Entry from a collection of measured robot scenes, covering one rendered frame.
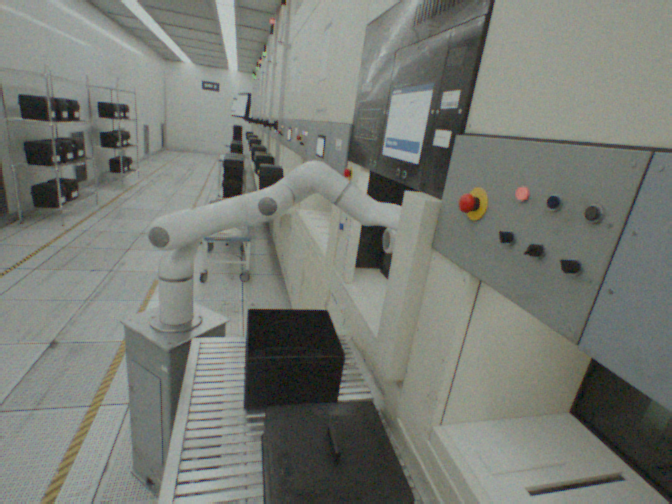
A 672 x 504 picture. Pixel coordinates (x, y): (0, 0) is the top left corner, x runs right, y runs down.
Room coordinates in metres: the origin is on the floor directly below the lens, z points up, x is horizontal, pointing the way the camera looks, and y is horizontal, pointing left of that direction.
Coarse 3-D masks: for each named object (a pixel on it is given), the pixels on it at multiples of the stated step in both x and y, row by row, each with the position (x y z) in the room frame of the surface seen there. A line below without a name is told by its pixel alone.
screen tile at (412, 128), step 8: (416, 96) 1.15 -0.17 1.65; (424, 96) 1.10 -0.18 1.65; (416, 104) 1.14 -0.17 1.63; (408, 112) 1.18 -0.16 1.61; (416, 112) 1.13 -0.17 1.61; (424, 112) 1.08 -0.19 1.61; (424, 120) 1.07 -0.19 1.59; (408, 128) 1.16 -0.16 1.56; (416, 128) 1.11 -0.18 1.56; (416, 136) 1.10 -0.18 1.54
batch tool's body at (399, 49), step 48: (432, 0) 1.17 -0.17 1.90; (480, 0) 0.94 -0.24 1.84; (384, 48) 1.49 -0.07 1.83; (432, 48) 1.11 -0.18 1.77; (480, 48) 0.90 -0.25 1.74; (384, 96) 1.40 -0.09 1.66; (432, 144) 1.01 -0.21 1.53; (384, 192) 1.79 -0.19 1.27; (432, 192) 0.96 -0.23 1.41; (432, 240) 0.90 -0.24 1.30; (336, 288) 1.63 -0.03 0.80; (384, 288) 1.56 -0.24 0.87; (384, 336) 0.95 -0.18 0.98; (384, 384) 1.00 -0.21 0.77
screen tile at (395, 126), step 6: (396, 102) 1.29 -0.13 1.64; (402, 102) 1.24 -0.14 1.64; (396, 108) 1.28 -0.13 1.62; (402, 108) 1.23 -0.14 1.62; (390, 114) 1.32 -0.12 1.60; (402, 114) 1.22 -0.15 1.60; (390, 120) 1.31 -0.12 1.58; (396, 120) 1.26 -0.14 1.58; (402, 120) 1.22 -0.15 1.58; (390, 126) 1.30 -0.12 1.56; (396, 126) 1.25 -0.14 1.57; (402, 126) 1.21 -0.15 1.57; (390, 132) 1.29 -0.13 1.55; (396, 132) 1.25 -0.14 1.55
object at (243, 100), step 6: (240, 96) 4.48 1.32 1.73; (246, 96) 4.28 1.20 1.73; (240, 102) 4.44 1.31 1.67; (246, 102) 4.25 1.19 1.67; (240, 108) 4.40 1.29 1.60; (246, 108) 4.24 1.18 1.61; (234, 114) 4.57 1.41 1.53; (240, 114) 4.36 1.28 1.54; (246, 114) 4.24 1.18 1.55; (252, 120) 4.43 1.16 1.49; (258, 120) 4.42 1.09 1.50; (264, 126) 4.41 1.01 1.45; (270, 126) 4.49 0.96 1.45; (276, 126) 4.58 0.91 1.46
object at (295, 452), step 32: (288, 416) 0.71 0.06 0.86; (320, 416) 0.73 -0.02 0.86; (352, 416) 0.74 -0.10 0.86; (288, 448) 0.62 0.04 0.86; (320, 448) 0.63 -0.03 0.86; (352, 448) 0.64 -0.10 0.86; (384, 448) 0.66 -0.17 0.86; (288, 480) 0.55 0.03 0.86; (320, 480) 0.55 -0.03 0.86; (352, 480) 0.56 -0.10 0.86; (384, 480) 0.58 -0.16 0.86
